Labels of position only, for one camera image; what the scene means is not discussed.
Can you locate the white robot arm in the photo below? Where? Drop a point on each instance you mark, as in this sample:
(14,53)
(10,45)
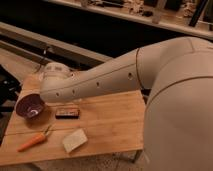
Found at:
(178,119)

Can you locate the dark purple ceramic bowl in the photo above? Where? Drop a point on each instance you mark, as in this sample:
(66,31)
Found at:
(30,106)

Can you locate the wooden table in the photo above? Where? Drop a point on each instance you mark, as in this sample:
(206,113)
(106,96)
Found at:
(112,123)

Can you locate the black rectangular remote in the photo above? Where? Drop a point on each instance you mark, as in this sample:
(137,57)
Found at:
(67,113)

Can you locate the white sponge block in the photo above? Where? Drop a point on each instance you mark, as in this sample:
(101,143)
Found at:
(74,140)

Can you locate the background shelf with clutter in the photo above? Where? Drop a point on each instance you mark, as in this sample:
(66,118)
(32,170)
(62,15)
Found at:
(137,11)

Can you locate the orange carrot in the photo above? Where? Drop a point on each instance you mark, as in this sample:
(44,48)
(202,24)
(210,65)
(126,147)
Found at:
(36,139)

